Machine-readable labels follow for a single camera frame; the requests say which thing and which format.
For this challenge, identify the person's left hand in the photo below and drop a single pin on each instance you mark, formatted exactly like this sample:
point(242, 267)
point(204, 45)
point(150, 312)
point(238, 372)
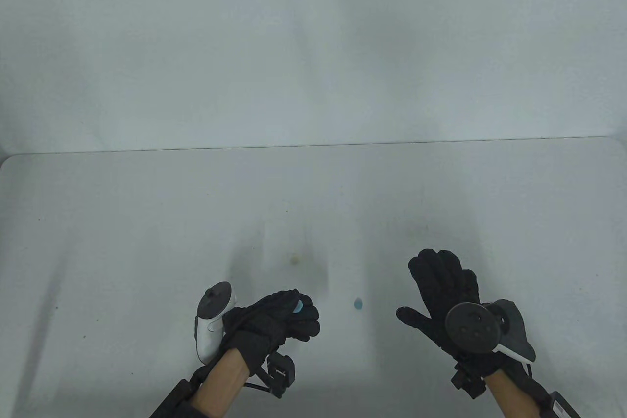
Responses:
point(264, 325)

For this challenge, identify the blue plasticine ball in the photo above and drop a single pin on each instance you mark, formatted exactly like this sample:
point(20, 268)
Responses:
point(358, 304)
point(298, 307)

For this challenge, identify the person's right forearm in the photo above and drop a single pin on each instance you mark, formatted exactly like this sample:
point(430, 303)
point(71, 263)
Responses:
point(512, 401)

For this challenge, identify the person's left forearm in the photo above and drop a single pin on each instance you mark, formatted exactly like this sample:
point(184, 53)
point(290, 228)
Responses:
point(220, 386)

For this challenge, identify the white and grey left controller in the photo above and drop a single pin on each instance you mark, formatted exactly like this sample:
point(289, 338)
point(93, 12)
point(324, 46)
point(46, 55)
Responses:
point(209, 330)

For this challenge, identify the white and grey right controller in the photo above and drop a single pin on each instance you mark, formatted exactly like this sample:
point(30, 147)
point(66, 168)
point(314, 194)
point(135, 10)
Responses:
point(472, 329)

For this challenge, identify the person's right hand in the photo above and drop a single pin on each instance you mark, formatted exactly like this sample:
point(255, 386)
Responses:
point(441, 281)

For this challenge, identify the black glove sensor module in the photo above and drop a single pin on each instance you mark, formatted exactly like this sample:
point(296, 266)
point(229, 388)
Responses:
point(469, 381)
point(281, 374)

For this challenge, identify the white and grey controller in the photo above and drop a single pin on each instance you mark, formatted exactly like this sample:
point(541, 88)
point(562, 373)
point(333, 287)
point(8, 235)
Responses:
point(472, 329)
point(209, 330)

